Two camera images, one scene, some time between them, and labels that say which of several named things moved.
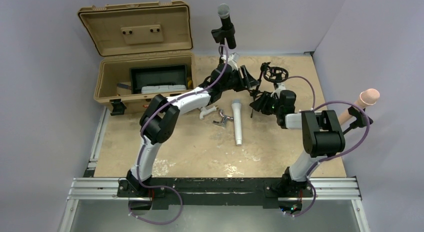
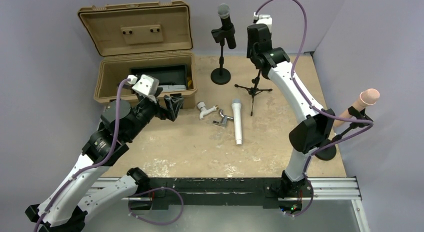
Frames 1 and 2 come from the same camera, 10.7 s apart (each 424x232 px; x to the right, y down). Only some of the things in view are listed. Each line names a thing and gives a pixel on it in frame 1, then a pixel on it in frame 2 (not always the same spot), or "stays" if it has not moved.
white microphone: (236, 105) stays
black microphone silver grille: (224, 11) stays
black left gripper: (246, 83) → (172, 104)
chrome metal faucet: (223, 122) stays
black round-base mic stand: (219, 35) stays
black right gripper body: (279, 110) → (250, 53)
